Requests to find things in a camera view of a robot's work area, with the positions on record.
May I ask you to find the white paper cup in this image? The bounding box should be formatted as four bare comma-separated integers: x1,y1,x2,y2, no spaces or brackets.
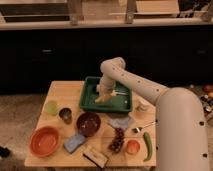
136,97,150,112

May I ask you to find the grey blue cloth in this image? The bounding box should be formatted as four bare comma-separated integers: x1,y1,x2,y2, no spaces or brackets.
108,116,133,130

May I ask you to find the yellow banana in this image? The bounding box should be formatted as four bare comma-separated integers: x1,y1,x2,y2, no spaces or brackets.
95,94,111,103

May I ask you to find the green plastic tray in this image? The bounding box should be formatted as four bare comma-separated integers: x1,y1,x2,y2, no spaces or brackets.
79,76,132,114

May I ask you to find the small metal cup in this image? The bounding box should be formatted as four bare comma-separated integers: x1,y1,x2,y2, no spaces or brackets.
59,108,72,124

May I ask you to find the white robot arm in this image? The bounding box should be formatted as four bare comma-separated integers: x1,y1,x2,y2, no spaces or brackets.
99,57,210,171

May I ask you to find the green chili pepper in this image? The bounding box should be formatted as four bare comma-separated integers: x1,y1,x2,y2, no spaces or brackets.
143,132,153,162

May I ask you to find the dark cabinet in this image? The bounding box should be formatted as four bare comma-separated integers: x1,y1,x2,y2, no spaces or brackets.
0,26,213,94

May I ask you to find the bunch of purple grapes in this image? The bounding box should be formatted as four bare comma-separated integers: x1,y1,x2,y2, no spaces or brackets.
108,128,124,153

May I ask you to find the wooden table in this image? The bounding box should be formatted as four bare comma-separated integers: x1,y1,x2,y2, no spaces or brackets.
25,81,156,169

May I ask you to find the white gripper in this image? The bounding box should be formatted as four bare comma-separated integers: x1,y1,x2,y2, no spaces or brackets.
97,77,115,102

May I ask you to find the dark red bowl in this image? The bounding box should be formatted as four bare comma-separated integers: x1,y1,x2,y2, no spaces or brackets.
76,112,101,137

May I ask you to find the orange bowl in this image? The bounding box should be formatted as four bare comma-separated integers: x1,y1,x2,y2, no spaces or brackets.
29,126,60,158

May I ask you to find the wooden block eraser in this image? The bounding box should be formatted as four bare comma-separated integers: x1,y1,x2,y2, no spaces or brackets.
83,146,108,168

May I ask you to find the blue sponge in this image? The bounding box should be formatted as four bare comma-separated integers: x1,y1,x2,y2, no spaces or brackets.
64,133,86,154

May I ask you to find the silver spatula brush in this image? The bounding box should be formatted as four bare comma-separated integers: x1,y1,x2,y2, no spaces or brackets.
96,84,129,97

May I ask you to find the green plastic cup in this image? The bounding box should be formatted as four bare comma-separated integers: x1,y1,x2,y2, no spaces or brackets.
44,101,58,116

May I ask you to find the small orange dish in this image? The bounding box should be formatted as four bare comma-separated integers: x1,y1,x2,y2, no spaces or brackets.
126,140,140,154

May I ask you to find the silver fork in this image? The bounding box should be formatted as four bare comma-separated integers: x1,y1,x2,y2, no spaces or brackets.
132,121,156,133

